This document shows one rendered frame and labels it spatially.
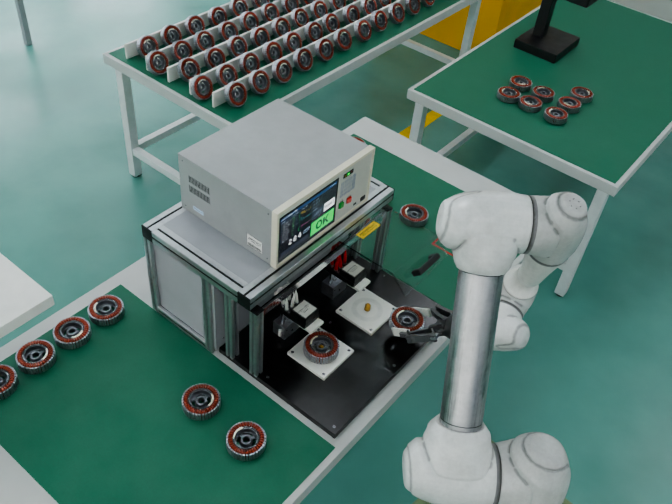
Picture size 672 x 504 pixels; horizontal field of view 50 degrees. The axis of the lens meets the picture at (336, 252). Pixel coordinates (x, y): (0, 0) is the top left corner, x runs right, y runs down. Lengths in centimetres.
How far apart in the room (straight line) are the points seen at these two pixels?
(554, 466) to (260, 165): 110
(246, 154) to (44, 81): 319
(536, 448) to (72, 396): 131
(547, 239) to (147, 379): 127
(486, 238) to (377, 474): 159
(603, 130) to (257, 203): 213
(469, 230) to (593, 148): 202
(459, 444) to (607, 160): 203
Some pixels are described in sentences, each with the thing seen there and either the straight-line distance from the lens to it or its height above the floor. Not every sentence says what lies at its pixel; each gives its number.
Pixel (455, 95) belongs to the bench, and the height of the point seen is 75.
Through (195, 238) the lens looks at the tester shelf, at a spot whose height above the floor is 111.
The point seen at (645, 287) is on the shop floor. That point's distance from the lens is 409.
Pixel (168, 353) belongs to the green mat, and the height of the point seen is 75.
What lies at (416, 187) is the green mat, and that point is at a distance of 301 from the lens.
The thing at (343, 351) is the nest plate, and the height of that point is 78.
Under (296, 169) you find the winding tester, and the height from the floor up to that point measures 132.
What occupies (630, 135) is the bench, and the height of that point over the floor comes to 75.
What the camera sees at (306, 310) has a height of 92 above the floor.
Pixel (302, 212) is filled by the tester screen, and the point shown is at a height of 126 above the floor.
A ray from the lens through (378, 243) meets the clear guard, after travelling 225.
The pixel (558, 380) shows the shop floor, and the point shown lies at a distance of 346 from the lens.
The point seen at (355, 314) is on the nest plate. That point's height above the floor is 78.
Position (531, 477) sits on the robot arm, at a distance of 179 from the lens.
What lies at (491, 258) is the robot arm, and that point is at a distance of 159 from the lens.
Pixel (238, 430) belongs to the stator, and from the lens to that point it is 212.
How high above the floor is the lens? 257
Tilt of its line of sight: 43 degrees down
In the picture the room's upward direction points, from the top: 7 degrees clockwise
